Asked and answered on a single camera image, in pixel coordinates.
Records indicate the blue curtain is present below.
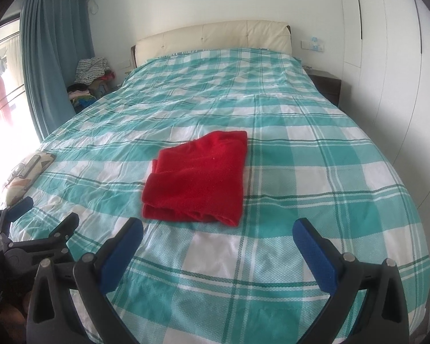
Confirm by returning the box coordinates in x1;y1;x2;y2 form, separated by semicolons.
19;0;95;144

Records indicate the patterned pillow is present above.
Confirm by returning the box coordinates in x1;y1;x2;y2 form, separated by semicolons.
5;152;56;205

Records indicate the white wall socket panel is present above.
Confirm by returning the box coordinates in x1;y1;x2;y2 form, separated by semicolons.
302;38;325;51

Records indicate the red hanging garment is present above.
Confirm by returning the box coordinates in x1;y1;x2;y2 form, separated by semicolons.
0;75;11;122

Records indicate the white wardrobe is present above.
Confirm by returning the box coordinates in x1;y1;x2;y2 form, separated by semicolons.
337;0;430;208

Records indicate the pile of clothes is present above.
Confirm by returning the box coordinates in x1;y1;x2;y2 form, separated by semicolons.
67;57;116;110

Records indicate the dark wooden nightstand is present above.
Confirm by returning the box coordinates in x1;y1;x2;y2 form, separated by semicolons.
308;69;343;106

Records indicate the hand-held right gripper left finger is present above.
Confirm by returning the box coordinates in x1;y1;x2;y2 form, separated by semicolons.
26;217;144;344

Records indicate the teal plaid bed cover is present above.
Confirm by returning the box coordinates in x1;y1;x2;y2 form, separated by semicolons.
5;47;430;344

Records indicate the red towel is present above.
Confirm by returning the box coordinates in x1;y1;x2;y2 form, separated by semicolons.
141;131;249;227

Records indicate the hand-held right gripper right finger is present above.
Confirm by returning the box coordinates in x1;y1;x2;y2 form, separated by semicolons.
293;217;411;344

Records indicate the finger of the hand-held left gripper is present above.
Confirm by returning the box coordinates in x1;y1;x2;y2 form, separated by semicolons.
49;212;80;255
0;196;34;239

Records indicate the cream padded headboard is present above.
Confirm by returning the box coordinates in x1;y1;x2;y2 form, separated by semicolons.
131;19;292;68

